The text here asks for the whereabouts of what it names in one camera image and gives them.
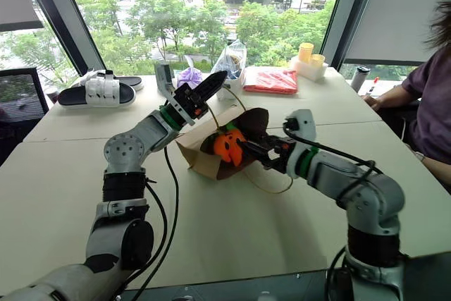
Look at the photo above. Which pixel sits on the person's bare hand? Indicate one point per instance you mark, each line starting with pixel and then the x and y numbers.
pixel 372 102

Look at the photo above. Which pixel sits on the person in purple shirt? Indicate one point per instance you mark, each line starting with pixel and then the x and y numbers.
pixel 433 103

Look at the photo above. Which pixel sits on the black mesh chair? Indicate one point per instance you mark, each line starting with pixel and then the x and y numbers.
pixel 21 103

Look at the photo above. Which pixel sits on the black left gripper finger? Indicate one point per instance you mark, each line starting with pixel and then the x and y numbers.
pixel 213 90
pixel 211 81

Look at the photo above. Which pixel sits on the white and black slipper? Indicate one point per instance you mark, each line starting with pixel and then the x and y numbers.
pixel 102 93
pixel 127 80

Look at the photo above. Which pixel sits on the white tumbler with black lid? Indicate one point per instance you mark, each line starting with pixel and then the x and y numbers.
pixel 359 79

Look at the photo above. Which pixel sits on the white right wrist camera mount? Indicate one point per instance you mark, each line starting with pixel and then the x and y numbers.
pixel 304 123

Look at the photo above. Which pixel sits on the small dark cup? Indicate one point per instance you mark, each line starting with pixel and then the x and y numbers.
pixel 53 96

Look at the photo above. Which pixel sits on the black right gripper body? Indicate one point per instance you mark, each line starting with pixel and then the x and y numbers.
pixel 276 154

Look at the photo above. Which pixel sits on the purple plastic bag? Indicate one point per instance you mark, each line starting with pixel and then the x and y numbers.
pixel 189 77

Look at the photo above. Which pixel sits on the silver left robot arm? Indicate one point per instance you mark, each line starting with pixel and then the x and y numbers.
pixel 127 147

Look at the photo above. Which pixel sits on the marker pen with red cap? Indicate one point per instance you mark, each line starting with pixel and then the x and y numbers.
pixel 371 86

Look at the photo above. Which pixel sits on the tall yellow plastic cup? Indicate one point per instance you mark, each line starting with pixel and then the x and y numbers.
pixel 306 52

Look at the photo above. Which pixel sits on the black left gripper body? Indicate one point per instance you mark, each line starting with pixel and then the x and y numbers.
pixel 186 102

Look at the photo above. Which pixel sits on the brown paper bag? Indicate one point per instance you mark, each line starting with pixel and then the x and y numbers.
pixel 197 153

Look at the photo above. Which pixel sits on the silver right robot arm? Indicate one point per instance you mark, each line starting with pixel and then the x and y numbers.
pixel 370 191

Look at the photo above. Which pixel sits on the short yellow plastic cup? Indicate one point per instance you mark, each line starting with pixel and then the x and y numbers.
pixel 318 60

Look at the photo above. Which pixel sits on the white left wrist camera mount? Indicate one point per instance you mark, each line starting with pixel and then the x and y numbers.
pixel 163 77

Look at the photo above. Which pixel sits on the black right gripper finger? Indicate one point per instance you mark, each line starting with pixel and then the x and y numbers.
pixel 254 156
pixel 252 145

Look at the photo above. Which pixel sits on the white plastic box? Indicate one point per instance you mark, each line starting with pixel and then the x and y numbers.
pixel 310 70

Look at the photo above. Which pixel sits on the red folded plastic pack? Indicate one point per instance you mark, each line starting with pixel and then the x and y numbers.
pixel 271 81

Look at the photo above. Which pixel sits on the orange pumpkin plush toy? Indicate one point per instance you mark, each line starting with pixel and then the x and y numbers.
pixel 225 146

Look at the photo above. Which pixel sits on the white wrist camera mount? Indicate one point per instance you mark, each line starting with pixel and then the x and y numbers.
pixel 304 123
pixel 163 77

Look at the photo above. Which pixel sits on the clear plastic bag with items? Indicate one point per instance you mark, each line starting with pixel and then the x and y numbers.
pixel 230 65

